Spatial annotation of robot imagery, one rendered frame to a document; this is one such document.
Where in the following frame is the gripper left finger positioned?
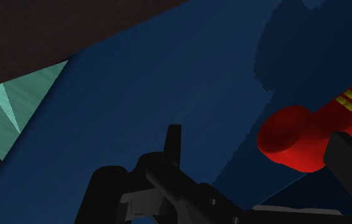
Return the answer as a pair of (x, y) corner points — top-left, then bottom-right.
(74, 124), (251, 224)

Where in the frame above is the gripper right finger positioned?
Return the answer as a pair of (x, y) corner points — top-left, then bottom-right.
(323, 131), (352, 209)

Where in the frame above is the red phone with yellow keys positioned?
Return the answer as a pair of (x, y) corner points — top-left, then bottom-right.
(256, 70), (352, 174)

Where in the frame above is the blue furniture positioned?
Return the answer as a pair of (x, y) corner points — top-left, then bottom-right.
(0, 0), (352, 224)

